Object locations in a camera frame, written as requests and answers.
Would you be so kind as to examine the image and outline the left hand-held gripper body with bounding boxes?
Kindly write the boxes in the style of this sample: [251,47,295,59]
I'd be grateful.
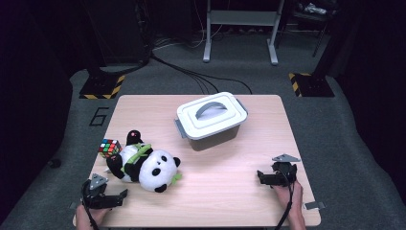
[80,172,111,211]

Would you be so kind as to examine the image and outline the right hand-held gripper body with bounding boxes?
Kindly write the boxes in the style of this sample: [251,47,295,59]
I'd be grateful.
[271,153,302,188]

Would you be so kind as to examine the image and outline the panda plush toy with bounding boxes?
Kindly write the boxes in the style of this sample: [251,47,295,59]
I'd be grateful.
[105,129,183,194]

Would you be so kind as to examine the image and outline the colourful puzzle cube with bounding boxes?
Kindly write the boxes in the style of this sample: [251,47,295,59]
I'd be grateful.
[98,138,123,159]

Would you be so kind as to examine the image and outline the grey plastic storage box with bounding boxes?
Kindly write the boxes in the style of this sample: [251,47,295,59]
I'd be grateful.
[186,124,241,151]

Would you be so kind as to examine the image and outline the white lidded plastic box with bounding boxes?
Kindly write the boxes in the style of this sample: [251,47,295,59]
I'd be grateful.
[173,91,249,141]

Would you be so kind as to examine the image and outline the person's left hand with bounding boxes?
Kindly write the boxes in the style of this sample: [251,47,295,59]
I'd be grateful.
[75,203,111,230]

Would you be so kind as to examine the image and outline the person's right hand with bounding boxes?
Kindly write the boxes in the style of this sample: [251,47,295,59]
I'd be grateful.
[271,180,304,222]

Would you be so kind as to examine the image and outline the black striped stand base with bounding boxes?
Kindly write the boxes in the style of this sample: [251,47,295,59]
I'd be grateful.
[79,74,126,100]
[288,72,335,98]

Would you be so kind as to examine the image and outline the dark chair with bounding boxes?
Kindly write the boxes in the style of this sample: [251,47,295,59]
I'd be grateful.
[286,0,339,58]

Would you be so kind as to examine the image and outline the white metal stand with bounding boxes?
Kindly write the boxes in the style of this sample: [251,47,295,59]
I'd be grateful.
[202,0,285,66]

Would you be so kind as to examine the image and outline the dark equipment cabinet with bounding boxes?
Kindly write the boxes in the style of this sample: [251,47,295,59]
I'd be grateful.
[80,0,152,66]

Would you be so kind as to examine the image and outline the white cloth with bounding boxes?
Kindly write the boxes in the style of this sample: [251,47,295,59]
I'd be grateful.
[303,2,328,15]

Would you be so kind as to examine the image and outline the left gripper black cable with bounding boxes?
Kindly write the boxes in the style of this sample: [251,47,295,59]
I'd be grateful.
[81,188,101,230]

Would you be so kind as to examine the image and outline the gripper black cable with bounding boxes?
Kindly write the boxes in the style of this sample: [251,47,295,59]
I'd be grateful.
[274,171,295,230]
[81,188,101,230]

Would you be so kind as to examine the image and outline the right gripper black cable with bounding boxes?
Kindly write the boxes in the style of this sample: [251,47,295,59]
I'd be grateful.
[274,171,295,230]

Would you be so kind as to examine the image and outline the black floor cables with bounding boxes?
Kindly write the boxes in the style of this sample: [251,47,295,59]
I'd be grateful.
[152,54,253,96]

